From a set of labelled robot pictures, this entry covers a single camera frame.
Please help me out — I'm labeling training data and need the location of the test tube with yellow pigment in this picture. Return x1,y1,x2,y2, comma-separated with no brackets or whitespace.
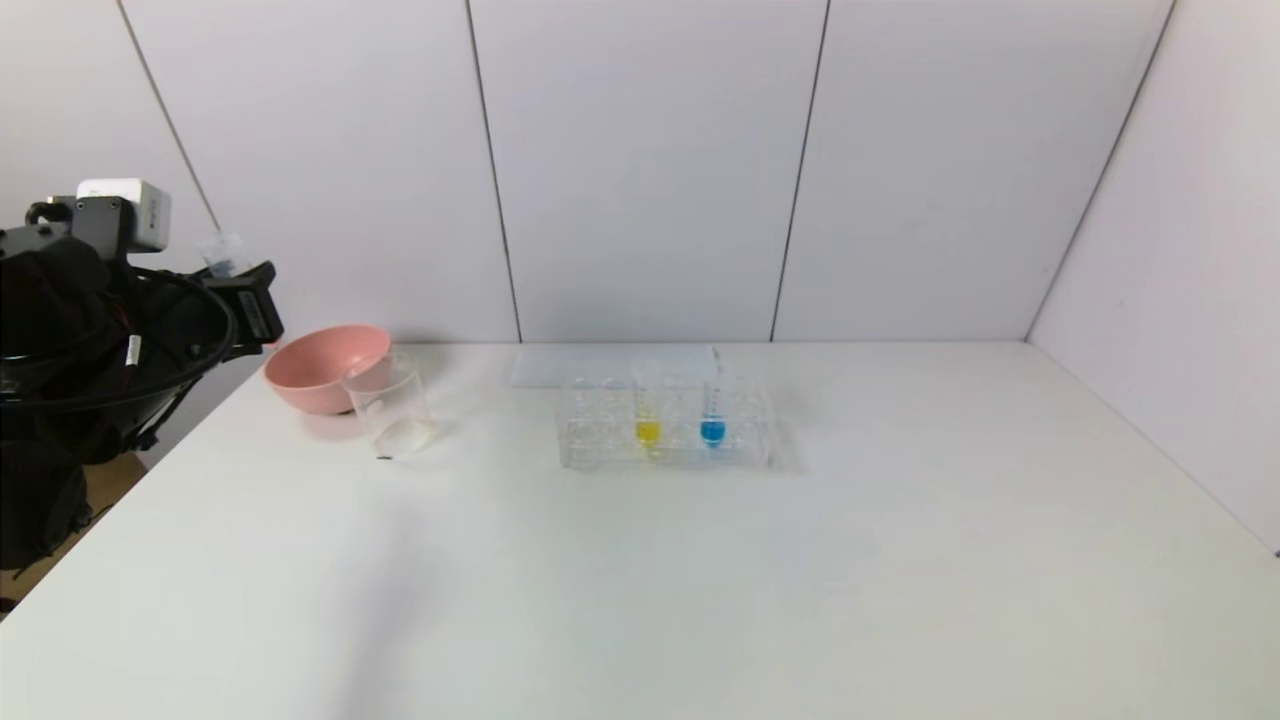
632,362,664,453

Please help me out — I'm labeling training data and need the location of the flat white sheet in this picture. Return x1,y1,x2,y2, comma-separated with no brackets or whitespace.
511,346,719,390

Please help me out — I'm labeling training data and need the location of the test tube with blue pigment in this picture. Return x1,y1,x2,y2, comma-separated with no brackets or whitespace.
700,349,728,450

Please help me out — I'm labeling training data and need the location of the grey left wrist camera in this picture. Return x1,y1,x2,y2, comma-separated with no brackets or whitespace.
76,179,172,254

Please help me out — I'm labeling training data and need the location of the clear acrylic test tube rack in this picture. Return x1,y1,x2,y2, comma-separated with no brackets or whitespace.
557,366,773,469

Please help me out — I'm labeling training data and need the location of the pink plastic bowl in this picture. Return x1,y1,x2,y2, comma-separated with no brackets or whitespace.
264,324,393,416

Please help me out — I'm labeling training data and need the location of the clear glass beaker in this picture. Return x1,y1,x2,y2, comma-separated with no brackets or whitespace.
344,352,439,461

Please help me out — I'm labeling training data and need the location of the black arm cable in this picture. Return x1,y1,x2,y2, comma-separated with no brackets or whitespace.
0,265,238,413

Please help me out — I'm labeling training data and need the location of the test tube with red pigment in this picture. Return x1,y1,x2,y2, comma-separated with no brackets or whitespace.
199,233,251,280

